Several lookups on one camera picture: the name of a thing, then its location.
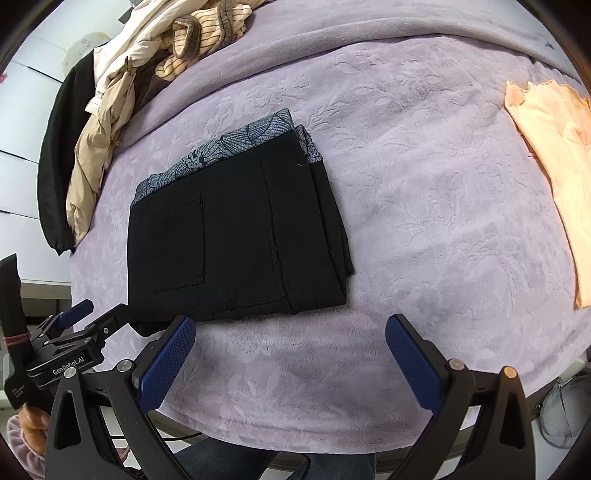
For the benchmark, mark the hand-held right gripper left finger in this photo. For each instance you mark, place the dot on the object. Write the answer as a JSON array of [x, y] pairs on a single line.
[[166, 364]]

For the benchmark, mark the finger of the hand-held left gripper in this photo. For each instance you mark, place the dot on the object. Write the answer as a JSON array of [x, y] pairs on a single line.
[[76, 311], [111, 321]]

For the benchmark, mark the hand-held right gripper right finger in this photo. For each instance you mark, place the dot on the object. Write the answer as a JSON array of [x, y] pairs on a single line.
[[411, 364]]

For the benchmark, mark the black pants patterned grey waistband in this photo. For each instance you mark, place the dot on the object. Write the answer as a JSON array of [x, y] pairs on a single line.
[[231, 240]]

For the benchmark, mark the person's left forearm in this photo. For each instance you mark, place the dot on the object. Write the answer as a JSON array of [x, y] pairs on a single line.
[[18, 454]]

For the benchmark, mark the person's left hand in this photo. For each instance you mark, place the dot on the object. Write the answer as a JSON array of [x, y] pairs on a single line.
[[34, 427]]

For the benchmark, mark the lilac embossed fleece blanket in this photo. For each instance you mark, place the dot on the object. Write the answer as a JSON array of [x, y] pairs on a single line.
[[415, 230]]

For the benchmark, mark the beige puffer jacket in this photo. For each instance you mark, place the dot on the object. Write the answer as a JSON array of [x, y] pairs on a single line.
[[87, 161]]

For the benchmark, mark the black garment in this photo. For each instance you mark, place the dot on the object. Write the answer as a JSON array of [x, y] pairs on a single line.
[[55, 161]]

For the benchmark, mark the grey bag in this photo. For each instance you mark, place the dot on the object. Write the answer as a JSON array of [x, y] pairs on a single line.
[[561, 415]]

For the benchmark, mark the white wardrobe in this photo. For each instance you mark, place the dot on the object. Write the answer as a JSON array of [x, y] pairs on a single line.
[[23, 115]]

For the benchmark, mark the orange cloth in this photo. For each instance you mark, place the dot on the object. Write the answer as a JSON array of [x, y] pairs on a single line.
[[563, 161]]

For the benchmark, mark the striped beige brown garment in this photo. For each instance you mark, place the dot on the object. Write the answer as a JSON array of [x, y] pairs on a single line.
[[212, 23]]

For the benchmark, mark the plain mauve bed sheet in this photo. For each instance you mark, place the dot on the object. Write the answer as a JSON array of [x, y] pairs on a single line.
[[369, 23]]

